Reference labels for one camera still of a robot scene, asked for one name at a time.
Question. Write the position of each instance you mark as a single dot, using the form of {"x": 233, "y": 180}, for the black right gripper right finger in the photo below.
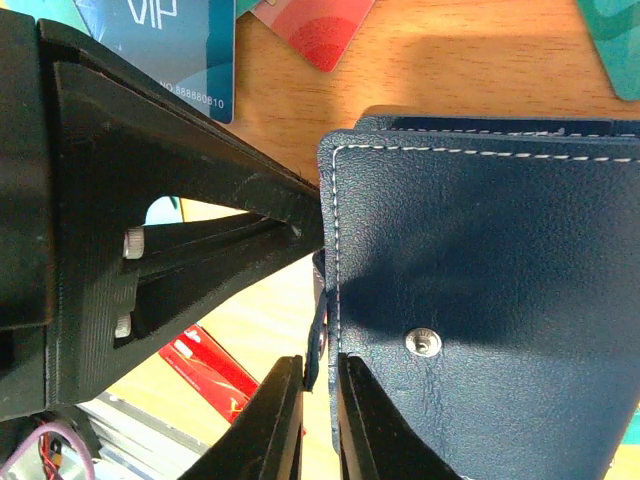
{"x": 375, "y": 441}

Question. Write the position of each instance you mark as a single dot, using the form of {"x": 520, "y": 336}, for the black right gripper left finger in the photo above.
{"x": 265, "y": 440}

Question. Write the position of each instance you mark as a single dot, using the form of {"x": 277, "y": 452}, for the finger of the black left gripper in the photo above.
{"x": 122, "y": 140}
{"x": 112, "y": 313}

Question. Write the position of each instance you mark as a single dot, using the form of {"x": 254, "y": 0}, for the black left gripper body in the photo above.
{"x": 26, "y": 237}

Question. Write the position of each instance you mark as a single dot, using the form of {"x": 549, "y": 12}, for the dark blue card holder wallet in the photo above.
{"x": 486, "y": 271}

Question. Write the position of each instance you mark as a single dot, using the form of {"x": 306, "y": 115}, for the red card centre front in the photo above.
{"x": 215, "y": 374}

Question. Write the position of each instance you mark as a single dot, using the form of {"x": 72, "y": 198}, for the blue VIP card centre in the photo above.
{"x": 187, "y": 46}

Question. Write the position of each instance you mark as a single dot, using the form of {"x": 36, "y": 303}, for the white red circle card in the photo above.
{"x": 319, "y": 30}

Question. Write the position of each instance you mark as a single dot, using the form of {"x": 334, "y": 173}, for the teal Aion card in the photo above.
{"x": 614, "y": 29}

